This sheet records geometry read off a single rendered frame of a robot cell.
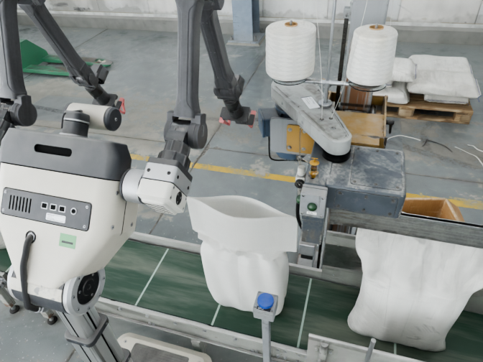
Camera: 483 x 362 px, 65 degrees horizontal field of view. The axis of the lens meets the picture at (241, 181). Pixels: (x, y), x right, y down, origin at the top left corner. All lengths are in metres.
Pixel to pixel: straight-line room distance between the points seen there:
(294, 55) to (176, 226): 1.98
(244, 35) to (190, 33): 5.17
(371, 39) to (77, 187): 0.92
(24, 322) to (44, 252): 1.71
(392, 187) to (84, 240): 0.86
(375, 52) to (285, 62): 0.27
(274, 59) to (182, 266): 1.33
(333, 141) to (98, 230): 0.72
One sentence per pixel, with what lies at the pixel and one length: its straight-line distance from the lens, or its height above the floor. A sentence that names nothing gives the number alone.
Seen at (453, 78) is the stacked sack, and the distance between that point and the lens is 4.36.
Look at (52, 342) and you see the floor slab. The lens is 2.66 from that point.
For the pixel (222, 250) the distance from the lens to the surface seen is 1.67.
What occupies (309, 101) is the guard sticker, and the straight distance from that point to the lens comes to 1.42.
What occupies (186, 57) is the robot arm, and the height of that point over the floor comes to 1.71.
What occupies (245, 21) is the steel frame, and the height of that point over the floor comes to 0.33.
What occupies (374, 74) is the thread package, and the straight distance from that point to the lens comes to 1.27.
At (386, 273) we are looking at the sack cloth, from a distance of 1.60.
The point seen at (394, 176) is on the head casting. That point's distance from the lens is 1.23.
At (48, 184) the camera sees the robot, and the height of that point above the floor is 1.47.
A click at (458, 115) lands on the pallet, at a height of 0.09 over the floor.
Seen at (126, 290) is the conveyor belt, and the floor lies 0.38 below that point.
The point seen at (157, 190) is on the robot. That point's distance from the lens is 0.94.
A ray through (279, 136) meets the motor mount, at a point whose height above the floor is 1.23.
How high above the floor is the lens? 2.08
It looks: 39 degrees down
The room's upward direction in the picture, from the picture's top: 4 degrees counter-clockwise
